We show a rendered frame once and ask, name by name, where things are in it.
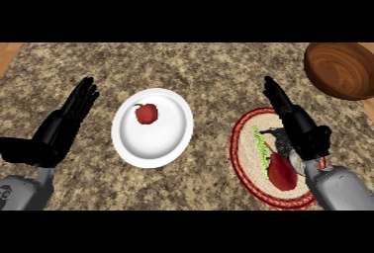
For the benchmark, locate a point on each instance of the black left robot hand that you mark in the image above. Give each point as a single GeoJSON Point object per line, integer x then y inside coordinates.
{"type": "Point", "coordinates": [58, 130]}

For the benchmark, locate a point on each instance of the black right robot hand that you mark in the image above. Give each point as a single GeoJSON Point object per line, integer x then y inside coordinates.
{"type": "Point", "coordinates": [298, 125]}

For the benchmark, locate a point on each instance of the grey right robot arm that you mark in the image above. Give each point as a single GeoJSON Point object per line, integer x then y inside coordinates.
{"type": "Point", "coordinates": [336, 187]}

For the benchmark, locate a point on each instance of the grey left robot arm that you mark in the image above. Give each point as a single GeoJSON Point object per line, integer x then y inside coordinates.
{"type": "Point", "coordinates": [27, 189]}

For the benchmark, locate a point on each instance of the round woven red-rimmed placemat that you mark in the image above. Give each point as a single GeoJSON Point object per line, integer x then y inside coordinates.
{"type": "Point", "coordinates": [249, 158]}

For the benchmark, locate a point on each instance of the brown wooden bowl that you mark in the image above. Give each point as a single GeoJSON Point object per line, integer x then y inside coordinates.
{"type": "Point", "coordinates": [343, 69]}

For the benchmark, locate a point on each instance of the red bell pepper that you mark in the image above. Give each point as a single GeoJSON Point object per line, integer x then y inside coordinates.
{"type": "Point", "coordinates": [147, 113]}

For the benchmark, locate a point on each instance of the white plate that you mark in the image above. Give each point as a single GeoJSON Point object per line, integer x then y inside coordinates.
{"type": "Point", "coordinates": [153, 127]}

